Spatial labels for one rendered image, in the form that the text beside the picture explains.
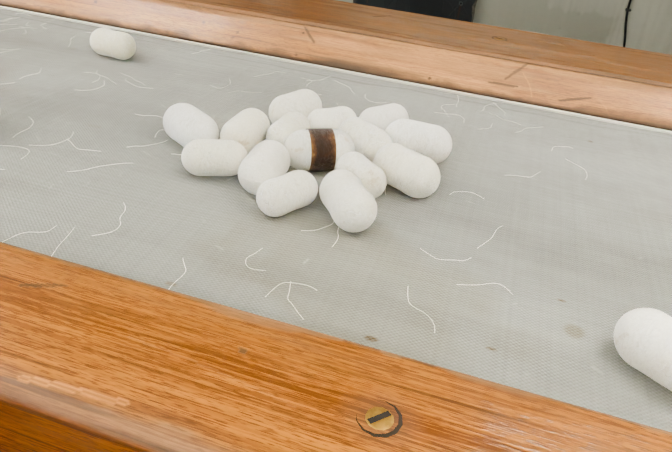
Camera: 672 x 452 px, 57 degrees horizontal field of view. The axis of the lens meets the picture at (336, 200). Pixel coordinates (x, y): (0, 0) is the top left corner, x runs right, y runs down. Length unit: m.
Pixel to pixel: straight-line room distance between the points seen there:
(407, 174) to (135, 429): 0.18
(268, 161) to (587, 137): 0.22
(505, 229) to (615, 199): 0.08
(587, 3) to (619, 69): 1.90
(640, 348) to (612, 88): 0.27
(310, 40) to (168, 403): 0.37
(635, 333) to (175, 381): 0.15
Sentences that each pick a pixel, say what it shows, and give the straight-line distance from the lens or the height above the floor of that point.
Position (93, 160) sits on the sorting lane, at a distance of 0.34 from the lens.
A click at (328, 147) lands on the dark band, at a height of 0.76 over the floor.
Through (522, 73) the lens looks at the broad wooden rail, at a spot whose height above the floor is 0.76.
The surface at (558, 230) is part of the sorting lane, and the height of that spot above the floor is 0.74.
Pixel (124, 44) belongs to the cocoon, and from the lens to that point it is 0.47.
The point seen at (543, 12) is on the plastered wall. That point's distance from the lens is 2.40.
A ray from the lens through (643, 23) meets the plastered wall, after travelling 2.44.
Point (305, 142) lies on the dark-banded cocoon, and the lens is 0.32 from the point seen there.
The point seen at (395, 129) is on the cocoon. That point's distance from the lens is 0.34.
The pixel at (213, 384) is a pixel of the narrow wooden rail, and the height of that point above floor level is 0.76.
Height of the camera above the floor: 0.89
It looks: 30 degrees down
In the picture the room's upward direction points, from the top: 6 degrees clockwise
